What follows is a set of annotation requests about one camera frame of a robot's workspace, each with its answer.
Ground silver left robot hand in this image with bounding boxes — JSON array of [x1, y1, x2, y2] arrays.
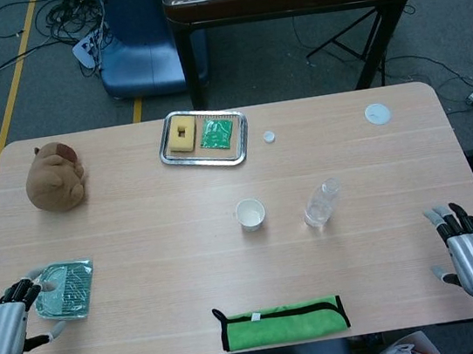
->
[[0, 262, 72, 354]]

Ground transparent plastic water bottle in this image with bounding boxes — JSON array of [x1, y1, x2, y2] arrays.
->
[[298, 176, 347, 230]]

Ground white printed paper cup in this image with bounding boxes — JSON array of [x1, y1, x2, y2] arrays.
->
[[233, 196, 270, 235]]

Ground green packet at left edge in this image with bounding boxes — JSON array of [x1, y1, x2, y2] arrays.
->
[[28, 257, 102, 326]]

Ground brown plush toy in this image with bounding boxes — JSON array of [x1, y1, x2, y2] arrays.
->
[[19, 137, 91, 217]]

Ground yellow sponge with square hole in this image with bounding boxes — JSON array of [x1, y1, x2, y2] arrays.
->
[[164, 112, 201, 156]]

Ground green black-edged microfiber cloth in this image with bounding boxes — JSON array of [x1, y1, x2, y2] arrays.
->
[[211, 289, 353, 354]]

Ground green foil packet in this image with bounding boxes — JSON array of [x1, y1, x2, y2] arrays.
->
[[196, 115, 238, 153]]

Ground white socket strip with plugs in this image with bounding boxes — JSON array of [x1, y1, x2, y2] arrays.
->
[[69, 27, 111, 74]]

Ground rectangular metal tray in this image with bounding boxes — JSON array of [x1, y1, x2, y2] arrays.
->
[[153, 101, 254, 177]]

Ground blue machine base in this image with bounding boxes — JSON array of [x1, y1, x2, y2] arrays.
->
[[88, 0, 213, 105]]

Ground white plastic bag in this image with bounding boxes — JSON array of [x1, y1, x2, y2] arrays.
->
[[355, 326, 442, 354]]

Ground white round lid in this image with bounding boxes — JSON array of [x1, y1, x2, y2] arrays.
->
[[362, 101, 394, 128]]

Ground dark wooden mahjong table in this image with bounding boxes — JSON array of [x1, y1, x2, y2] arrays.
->
[[161, 0, 435, 115]]

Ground black folding stand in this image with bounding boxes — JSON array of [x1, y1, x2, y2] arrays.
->
[[299, 5, 397, 97]]

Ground black floor cable bundle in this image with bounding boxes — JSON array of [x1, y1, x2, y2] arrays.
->
[[0, 0, 117, 91]]

